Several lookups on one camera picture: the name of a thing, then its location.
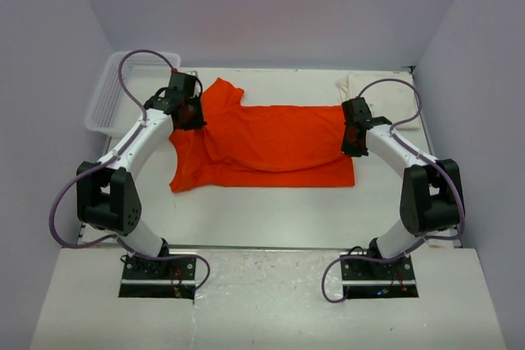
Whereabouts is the folded white t-shirt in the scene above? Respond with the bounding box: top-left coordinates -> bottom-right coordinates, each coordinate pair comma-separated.
336,70 -> 418,123

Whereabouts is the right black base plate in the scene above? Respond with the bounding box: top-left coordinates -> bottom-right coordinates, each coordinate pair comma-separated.
340,257 -> 418,300

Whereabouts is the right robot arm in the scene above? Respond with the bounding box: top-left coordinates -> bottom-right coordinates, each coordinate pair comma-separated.
341,98 -> 466,279

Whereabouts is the white plastic basket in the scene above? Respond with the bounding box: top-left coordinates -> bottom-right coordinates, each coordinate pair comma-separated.
84,52 -> 181,139

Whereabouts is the orange t-shirt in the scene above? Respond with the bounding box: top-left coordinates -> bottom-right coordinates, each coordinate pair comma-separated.
170,79 -> 355,193

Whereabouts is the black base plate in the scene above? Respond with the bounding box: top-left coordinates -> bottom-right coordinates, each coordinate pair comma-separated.
340,257 -> 418,300
118,255 -> 196,301

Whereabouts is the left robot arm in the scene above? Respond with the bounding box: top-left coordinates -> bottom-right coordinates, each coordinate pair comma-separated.
76,70 -> 206,279

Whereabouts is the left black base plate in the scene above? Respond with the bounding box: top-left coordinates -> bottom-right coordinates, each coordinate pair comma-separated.
118,255 -> 196,301

